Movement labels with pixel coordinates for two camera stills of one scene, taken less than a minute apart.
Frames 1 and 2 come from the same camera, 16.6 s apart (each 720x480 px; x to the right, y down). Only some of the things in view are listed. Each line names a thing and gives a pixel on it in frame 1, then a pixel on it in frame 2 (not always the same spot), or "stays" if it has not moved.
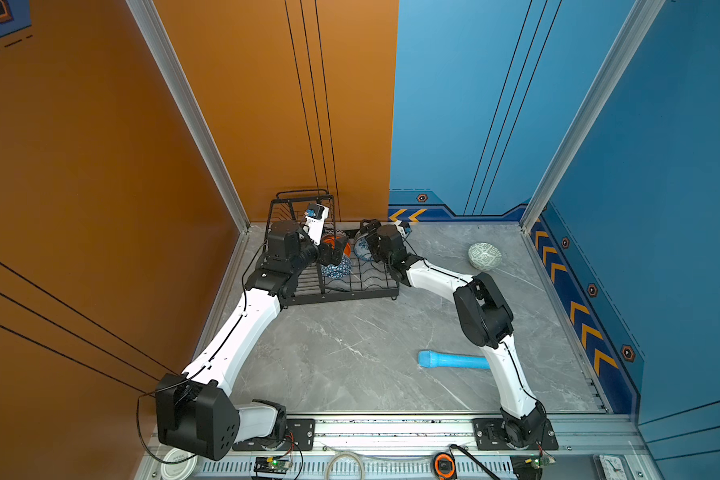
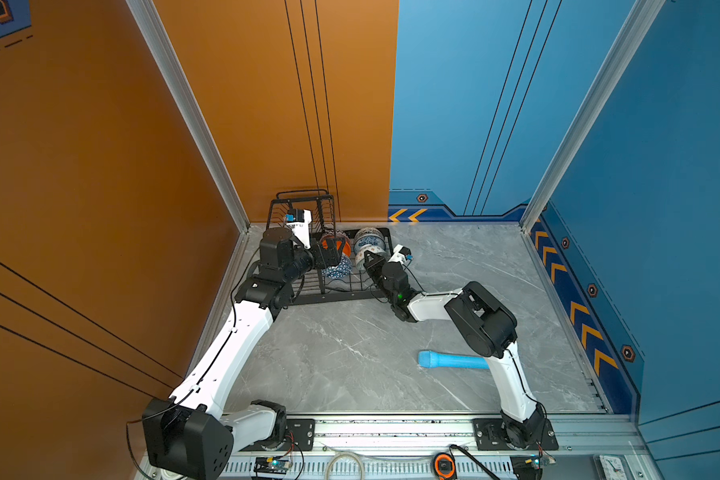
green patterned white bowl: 484,256 to 360,253
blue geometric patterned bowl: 342,269 stays
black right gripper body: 375,245 to 377,272
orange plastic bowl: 331,239 stays
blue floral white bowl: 361,247 stays
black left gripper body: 323,256 stays
